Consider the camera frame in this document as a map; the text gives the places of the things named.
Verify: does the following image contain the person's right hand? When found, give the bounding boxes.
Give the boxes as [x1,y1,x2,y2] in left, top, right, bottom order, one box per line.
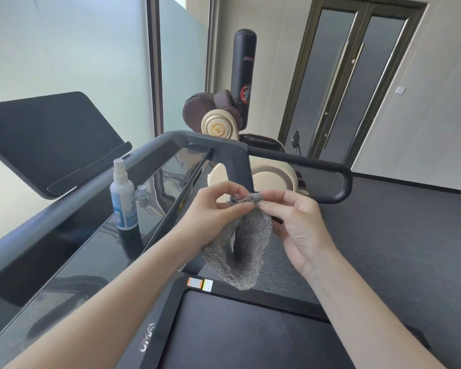
[259,189,339,277]

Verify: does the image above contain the person's left hand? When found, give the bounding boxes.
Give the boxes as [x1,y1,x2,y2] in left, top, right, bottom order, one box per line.
[173,181,254,258]

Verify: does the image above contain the grey fluffy cloth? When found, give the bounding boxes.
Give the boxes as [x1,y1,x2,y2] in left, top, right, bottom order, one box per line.
[201,192,274,291]

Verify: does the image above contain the white blue spray bottle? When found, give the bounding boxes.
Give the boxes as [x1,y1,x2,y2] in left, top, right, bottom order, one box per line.
[110,158,138,231]

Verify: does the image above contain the dark grey treadmill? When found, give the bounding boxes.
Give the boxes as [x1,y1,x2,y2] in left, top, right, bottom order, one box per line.
[0,91,433,369]

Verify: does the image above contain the person's left forearm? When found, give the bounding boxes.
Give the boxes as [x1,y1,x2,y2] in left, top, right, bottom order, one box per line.
[4,228,197,369]

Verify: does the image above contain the person's right forearm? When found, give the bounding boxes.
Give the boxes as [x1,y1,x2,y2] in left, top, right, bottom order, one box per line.
[303,251,446,369]

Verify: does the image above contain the beige brown massage chair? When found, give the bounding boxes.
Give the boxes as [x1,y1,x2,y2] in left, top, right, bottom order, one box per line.
[182,90,312,206]

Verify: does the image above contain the dark glass double door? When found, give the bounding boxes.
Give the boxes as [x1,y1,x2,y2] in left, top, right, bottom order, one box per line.
[278,0,429,170]

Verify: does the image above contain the black punching bag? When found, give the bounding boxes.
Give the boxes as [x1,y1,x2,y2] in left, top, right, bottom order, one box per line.
[230,29,259,131]

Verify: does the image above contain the black console screen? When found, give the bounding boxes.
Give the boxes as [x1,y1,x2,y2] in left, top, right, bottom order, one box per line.
[0,91,133,200]

